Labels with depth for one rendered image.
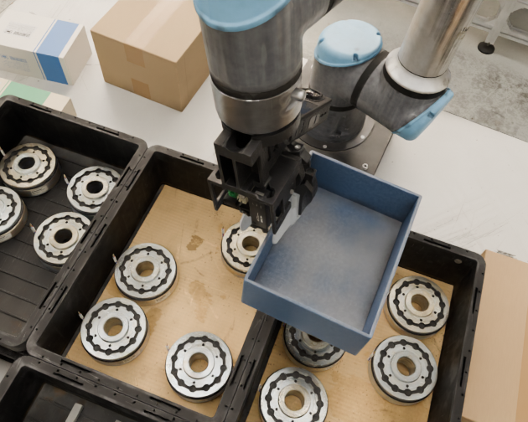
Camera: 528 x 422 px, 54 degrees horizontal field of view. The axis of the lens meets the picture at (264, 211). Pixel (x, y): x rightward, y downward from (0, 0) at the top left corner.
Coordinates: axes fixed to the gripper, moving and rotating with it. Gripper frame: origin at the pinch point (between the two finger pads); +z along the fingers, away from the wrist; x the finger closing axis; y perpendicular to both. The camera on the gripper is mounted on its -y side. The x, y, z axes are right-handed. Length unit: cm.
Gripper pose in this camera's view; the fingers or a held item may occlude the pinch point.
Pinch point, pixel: (280, 216)
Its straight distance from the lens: 63.0
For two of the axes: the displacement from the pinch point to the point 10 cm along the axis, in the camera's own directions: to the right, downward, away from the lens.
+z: 0.7, 5.7, 8.2
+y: -4.6, 7.5, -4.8
